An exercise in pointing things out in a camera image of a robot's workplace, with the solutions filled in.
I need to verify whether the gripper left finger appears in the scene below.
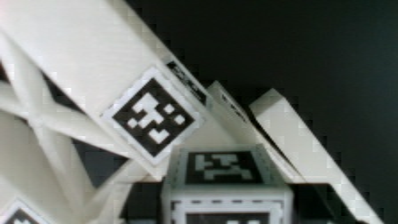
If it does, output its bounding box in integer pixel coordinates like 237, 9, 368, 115
87, 181, 139, 224

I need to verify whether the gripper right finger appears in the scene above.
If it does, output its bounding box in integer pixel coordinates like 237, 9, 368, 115
311, 183, 358, 224

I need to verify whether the white chair seat part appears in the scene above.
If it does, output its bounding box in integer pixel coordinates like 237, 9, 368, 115
251, 89, 384, 224

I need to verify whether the white tagged cube edge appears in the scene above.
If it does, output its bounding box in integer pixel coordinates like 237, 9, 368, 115
162, 144, 294, 224

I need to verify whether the white chair back part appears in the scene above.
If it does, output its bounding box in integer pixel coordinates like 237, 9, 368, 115
0, 0, 292, 224

